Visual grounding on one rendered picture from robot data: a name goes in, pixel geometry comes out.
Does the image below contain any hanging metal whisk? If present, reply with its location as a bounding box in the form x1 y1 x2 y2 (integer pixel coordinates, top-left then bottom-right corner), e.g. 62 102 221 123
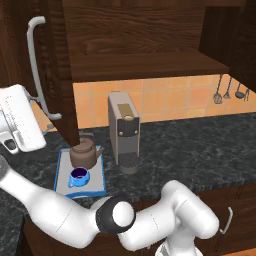
213 74 224 105

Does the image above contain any hanging metal ladle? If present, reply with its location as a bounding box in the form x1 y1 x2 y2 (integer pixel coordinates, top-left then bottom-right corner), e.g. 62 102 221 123
234 79 246 100

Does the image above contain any dark wood base cabinet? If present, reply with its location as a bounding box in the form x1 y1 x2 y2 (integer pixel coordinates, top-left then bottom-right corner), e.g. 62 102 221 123
19 182 256 256

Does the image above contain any hanging metal spatula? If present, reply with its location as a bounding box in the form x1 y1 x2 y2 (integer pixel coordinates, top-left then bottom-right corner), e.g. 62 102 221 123
222 75 233 100

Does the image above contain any grey curved door handle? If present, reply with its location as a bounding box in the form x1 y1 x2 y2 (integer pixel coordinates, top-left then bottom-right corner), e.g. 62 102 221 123
26 15 63 121

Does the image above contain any grey base cabinet handle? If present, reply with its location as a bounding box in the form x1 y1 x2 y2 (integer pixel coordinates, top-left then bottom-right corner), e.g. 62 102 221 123
218 206 234 235

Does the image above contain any brown kettle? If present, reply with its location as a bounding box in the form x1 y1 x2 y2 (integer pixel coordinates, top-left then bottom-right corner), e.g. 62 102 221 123
69 133 106 170

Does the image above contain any blue mug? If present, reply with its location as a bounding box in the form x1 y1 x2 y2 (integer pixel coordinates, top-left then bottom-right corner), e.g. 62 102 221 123
67 167 91 189

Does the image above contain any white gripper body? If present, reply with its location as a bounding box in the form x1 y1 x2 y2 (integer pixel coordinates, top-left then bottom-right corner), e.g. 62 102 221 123
0 84 47 153

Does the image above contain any dark wood cabinet door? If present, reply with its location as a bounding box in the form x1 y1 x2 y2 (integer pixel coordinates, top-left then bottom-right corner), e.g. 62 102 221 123
199 0 256 95
0 0 81 148

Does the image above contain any grey coffee machine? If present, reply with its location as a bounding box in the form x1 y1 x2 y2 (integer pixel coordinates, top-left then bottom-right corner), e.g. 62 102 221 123
107 91 142 175

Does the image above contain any grey tray with blue rim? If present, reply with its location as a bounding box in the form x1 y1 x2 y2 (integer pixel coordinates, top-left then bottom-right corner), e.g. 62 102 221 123
53 144 108 198

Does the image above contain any dark wood wall cabinet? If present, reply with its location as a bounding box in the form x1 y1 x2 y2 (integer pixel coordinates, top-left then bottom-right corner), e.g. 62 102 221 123
62 0 232 84

